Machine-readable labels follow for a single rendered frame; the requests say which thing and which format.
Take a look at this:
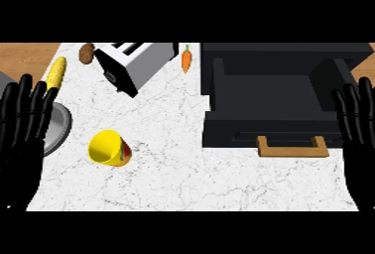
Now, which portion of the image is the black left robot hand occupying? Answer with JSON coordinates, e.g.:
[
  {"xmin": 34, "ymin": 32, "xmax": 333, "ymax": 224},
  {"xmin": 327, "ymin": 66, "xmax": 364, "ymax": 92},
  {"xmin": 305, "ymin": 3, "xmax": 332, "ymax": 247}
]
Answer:
[{"xmin": 0, "ymin": 73, "xmax": 60, "ymax": 212}]

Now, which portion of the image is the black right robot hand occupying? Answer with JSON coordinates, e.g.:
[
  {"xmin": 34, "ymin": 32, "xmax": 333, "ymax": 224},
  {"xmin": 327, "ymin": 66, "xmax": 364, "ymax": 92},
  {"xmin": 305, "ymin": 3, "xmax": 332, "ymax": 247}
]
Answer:
[{"xmin": 329, "ymin": 76, "xmax": 375, "ymax": 212}]

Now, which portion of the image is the yellow cup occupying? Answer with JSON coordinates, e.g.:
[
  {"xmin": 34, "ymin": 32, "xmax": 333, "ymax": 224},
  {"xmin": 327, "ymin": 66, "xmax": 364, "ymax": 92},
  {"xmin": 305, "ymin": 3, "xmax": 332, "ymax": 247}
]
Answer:
[{"xmin": 87, "ymin": 129, "xmax": 133, "ymax": 168}]

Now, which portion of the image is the dark grey open drawer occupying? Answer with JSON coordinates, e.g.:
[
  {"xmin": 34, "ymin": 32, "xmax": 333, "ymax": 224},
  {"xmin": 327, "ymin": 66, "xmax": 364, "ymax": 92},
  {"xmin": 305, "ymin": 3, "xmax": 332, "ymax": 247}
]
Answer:
[{"xmin": 199, "ymin": 43, "xmax": 375, "ymax": 149}]

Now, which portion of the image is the grey round plate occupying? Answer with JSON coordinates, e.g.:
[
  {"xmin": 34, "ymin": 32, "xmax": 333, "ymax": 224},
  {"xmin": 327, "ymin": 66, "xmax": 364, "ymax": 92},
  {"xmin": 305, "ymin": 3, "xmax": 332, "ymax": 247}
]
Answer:
[{"xmin": 43, "ymin": 101, "xmax": 74, "ymax": 157}]

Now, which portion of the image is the yellow corn cob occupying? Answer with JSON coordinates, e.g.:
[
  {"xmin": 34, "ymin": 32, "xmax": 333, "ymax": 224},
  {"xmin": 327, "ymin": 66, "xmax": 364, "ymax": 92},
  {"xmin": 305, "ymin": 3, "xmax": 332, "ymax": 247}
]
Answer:
[{"xmin": 44, "ymin": 56, "xmax": 68, "ymax": 91}]

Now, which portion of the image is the brown potato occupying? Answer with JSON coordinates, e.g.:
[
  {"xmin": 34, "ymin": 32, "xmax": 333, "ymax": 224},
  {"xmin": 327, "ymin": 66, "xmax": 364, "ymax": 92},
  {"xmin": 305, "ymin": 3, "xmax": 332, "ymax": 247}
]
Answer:
[{"xmin": 78, "ymin": 43, "xmax": 96, "ymax": 65}]

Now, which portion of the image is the silver toaster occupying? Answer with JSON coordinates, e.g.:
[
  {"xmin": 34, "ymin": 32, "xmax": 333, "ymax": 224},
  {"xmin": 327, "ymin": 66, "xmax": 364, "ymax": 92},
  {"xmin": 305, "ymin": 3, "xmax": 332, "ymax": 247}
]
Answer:
[{"xmin": 93, "ymin": 43, "xmax": 180, "ymax": 99}]

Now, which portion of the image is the orange carrot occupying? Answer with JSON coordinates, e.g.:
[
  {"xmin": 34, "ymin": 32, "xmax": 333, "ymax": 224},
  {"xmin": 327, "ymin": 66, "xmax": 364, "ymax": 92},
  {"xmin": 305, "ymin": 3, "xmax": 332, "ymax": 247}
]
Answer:
[{"xmin": 180, "ymin": 44, "xmax": 193, "ymax": 74}]

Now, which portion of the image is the wooden drawer handle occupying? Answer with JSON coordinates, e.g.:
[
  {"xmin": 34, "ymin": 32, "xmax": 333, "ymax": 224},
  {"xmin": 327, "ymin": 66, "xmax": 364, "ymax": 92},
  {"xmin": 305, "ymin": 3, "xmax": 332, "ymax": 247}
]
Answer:
[{"xmin": 257, "ymin": 135, "xmax": 330, "ymax": 158}]

